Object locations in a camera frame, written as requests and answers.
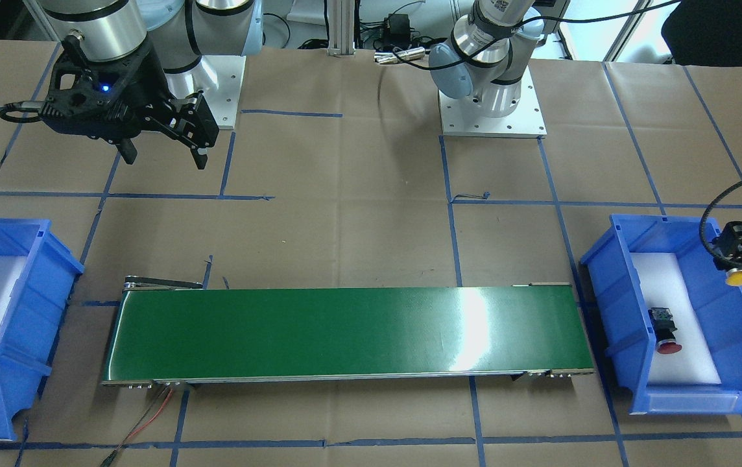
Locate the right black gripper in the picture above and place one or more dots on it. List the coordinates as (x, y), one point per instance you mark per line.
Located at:
(148, 83)

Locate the red push button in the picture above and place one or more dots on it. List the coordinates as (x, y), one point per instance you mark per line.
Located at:
(664, 328)

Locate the blue bin with buttons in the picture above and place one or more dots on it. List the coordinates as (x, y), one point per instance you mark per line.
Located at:
(625, 315)

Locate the green conveyor belt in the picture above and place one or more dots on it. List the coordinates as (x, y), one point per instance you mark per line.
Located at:
(199, 336)

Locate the black power adapter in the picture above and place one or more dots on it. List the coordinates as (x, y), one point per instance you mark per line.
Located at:
(397, 26)

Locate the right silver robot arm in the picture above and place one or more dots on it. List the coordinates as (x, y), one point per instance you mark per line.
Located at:
(171, 67)

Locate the yellow push button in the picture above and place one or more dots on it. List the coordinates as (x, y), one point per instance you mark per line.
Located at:
(734, 277)

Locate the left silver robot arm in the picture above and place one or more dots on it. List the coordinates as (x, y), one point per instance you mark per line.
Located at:
(493, 44)

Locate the aluminium profile post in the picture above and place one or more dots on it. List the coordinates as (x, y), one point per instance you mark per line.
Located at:
(341, 21)

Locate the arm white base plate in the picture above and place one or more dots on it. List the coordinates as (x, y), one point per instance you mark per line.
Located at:
(515, 113)
(220, 79)

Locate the white foam pad source bin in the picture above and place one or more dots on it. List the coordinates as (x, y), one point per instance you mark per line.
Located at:
(663, 285)

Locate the blue empty destination bin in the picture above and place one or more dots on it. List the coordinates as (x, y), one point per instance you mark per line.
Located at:
(38, 302)

